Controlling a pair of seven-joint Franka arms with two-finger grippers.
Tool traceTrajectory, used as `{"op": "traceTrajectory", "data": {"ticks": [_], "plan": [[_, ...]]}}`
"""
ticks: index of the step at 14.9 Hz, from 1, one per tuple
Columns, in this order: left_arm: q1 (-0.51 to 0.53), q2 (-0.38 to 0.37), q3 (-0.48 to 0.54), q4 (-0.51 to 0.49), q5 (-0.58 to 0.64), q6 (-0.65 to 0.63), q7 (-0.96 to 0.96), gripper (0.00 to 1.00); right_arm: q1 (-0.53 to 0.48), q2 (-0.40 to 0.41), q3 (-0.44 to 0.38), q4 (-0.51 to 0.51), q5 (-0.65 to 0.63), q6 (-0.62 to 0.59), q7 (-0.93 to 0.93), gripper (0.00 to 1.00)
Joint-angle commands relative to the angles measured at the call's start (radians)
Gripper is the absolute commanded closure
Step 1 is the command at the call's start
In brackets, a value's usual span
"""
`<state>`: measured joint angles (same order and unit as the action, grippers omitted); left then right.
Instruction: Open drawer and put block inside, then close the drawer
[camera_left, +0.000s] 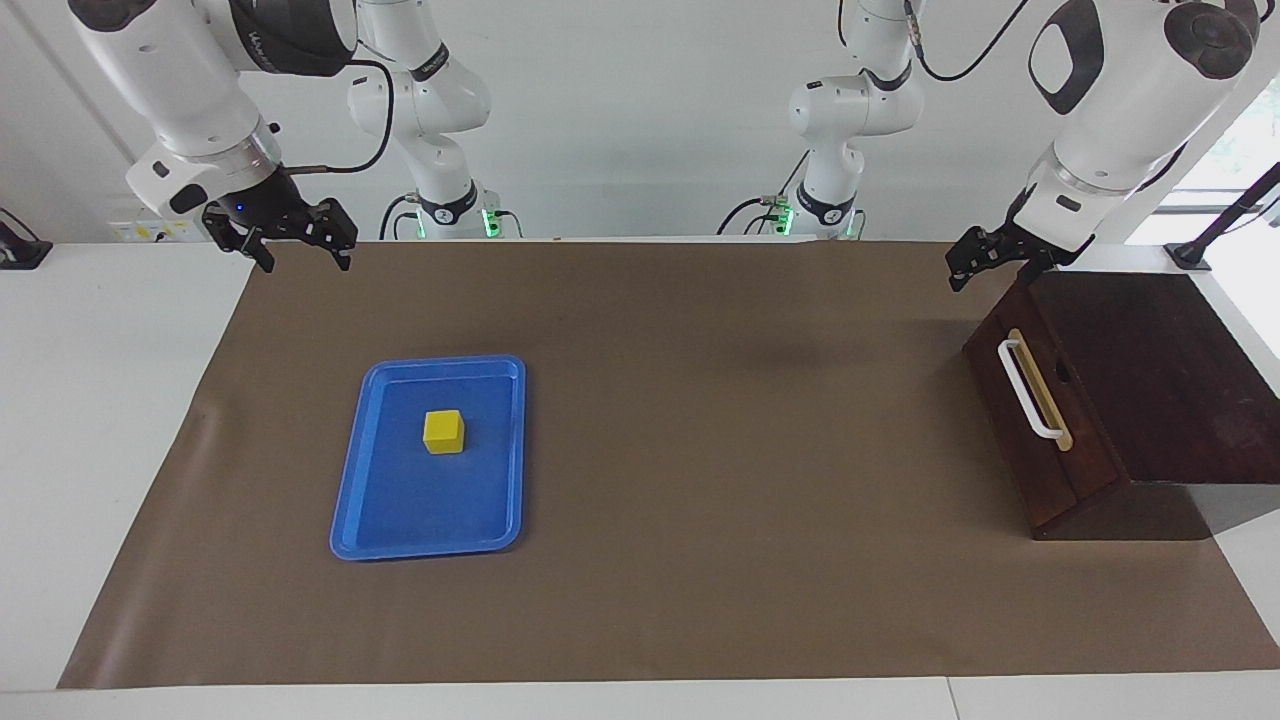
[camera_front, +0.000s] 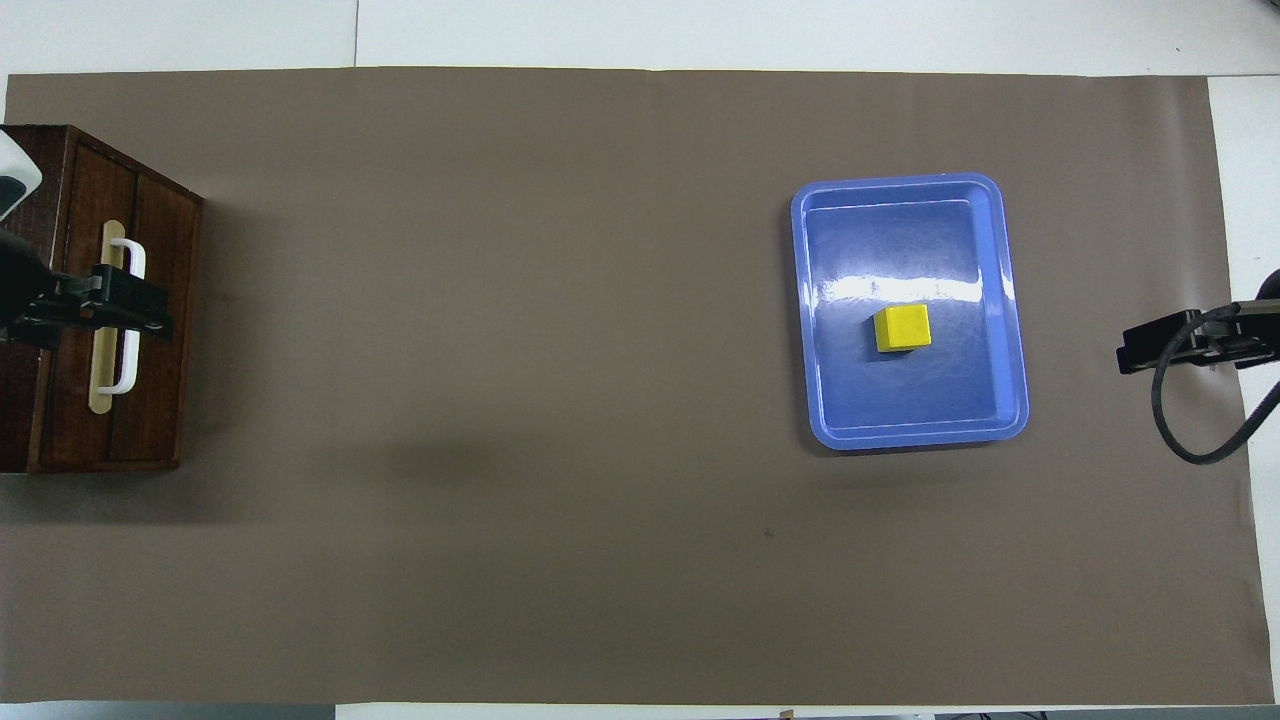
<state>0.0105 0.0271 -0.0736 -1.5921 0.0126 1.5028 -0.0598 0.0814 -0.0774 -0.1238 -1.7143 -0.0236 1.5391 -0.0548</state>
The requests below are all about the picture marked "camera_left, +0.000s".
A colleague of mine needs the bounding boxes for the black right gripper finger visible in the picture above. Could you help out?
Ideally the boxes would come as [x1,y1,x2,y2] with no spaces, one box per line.
[305,198,359,272]
[204,213,277,274]

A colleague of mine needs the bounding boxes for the wooden drawer with white handle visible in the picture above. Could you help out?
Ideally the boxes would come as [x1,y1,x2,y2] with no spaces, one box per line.
[962,288,1123,532]

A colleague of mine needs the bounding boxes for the yellow cube block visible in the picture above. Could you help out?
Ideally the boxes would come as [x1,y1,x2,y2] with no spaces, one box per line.
[422,409,466,456]

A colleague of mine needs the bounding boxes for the dark wooden cabinet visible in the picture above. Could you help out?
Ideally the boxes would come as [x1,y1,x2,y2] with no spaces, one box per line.
[1020,270,1280,542]

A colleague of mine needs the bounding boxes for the black table clamp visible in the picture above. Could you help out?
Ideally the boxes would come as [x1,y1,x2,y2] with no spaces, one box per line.
[0,207,54,270]

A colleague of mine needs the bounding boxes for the blue plastic tray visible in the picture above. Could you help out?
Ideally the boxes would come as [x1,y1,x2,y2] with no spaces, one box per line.
[329,355,527,562]

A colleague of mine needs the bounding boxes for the brown table mat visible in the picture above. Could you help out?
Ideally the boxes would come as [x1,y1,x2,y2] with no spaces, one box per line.
[57,240,1280,690]

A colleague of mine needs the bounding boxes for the black right base cable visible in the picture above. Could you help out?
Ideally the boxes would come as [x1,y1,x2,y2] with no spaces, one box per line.
[378,193,422,241]

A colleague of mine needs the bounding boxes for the black base cable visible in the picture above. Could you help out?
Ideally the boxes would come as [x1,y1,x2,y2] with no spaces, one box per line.
[716,150,811,238]
[378,193,422,241]

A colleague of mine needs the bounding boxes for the white wall socket strip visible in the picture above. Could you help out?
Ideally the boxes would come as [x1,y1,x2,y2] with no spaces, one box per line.
[108,219,206,244]

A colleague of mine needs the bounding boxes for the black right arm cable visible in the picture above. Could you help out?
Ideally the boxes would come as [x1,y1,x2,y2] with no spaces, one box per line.
[284,59,397,177]

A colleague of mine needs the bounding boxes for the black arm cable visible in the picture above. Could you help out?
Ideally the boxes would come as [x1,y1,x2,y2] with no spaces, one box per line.
[284,59,397,177]
[903,0,1033,84]

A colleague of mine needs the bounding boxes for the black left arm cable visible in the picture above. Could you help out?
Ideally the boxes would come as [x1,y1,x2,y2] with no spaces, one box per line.
[903,0,1033,84]

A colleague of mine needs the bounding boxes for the black camera stand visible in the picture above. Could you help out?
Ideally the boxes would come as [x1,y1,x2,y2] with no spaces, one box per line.
[1164,160,1280,272]

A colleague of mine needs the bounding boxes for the black left base cable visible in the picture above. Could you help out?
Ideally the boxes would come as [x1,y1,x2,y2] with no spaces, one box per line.
[716,150,811,238]

